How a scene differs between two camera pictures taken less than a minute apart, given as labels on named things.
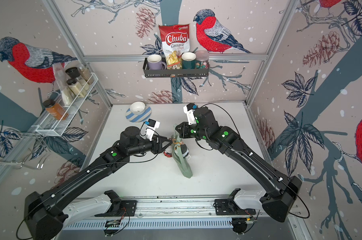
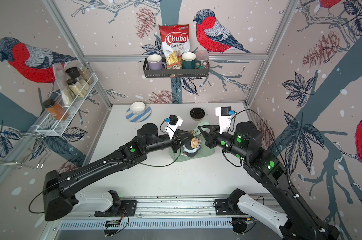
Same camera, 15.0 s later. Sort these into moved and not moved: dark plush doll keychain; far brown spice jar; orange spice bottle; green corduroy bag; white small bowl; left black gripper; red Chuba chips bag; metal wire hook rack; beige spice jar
Moved: dark plush doll keychain; left black gripper; green corduroy bag
Not moved: white small bowl; orange spice bottle; metal wire hook rack; far brown spice jar; beige spice jar; red Chuba chips bag
